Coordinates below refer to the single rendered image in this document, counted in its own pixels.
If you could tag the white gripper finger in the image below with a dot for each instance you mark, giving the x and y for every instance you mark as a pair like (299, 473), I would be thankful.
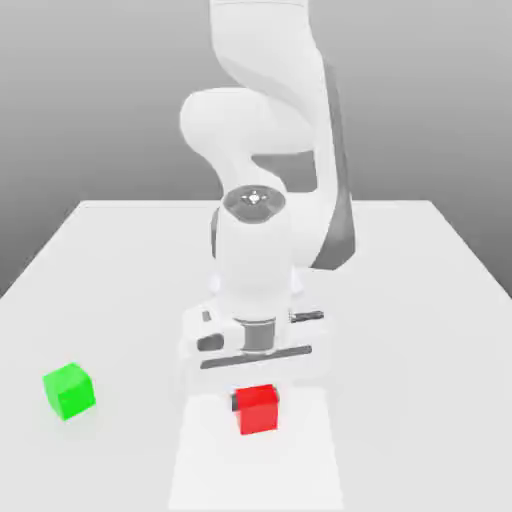
(233, 402)

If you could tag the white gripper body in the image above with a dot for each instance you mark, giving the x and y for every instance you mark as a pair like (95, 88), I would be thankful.
(256, 364)

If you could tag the small green cube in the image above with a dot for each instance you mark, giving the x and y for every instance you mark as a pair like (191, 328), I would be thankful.
(68, 392)

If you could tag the small red cube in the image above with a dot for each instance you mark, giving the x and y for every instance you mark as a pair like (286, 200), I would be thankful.
(258, 412)

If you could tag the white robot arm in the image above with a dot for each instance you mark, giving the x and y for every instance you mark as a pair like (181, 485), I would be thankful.
(256, 128)

